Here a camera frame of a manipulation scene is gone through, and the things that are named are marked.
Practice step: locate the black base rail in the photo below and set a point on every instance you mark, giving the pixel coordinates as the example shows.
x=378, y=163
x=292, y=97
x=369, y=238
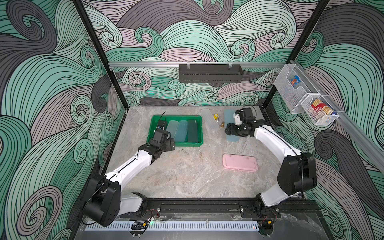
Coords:
x=195, y=207

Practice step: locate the light blue pencil case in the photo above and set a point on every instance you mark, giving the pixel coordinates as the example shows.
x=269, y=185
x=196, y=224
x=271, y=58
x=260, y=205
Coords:
x=181, y=132

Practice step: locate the clear wall bin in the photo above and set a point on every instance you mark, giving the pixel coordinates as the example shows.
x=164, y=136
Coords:
x=293, y=97
x=319, y=119

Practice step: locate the aluminium rail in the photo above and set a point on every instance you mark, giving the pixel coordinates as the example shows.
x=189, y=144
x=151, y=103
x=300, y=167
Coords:
x=152, y=64
x=372, y=151

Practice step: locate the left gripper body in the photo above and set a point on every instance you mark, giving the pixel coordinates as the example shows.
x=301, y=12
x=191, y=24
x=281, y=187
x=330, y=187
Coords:
x=166, y=147

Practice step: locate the clear wall bin front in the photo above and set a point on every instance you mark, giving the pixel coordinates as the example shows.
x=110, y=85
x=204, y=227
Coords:
x=319, y=119

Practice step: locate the frosted clear pencil case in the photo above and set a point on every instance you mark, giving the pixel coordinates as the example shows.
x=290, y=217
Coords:
x=172, y=127

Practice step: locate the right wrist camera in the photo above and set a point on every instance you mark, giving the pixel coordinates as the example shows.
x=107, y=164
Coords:
x=244, y=115

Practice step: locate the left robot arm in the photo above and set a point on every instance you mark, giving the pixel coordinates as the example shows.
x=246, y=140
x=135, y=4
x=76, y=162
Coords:
x=110, y=185

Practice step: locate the clear wall bin rear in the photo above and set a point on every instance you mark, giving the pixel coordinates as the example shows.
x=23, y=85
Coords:
x=293, y=97

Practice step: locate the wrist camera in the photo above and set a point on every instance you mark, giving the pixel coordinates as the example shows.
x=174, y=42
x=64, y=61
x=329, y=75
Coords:
x=162, y=124
x=244, y=115

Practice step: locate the pink pencil case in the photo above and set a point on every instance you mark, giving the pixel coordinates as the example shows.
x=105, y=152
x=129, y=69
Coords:
x=240, y=163

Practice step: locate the green storage tray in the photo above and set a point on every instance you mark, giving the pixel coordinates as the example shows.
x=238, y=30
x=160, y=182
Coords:
x=178, y=118

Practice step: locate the upright clear pencil case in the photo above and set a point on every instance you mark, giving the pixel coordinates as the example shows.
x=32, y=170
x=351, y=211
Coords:
x=209, y=119

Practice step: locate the black wall shelf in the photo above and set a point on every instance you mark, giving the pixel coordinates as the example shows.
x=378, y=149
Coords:
x=215, y=74

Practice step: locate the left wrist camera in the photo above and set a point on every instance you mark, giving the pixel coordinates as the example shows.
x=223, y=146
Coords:
x=162, y=124

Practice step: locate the red yellow box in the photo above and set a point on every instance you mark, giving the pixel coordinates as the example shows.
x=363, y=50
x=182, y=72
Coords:
x=320, y=107

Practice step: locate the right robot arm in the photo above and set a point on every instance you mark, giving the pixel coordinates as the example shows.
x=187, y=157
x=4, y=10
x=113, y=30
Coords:
x=297, y=172

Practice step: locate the white slotted cable duct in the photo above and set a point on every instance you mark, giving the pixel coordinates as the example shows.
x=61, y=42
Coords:
x=236, y=226

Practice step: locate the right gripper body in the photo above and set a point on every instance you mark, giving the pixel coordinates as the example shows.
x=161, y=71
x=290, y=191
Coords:
x=233, y=130

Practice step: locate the blue red small item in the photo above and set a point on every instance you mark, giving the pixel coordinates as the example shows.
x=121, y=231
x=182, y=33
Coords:
x=295, y=82

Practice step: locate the aluminium rail back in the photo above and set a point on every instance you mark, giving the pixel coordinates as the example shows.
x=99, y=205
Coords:
x=152, y=64

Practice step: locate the aluminium rail right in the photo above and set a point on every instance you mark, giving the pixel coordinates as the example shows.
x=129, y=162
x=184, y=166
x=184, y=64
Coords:
x=372, y=151

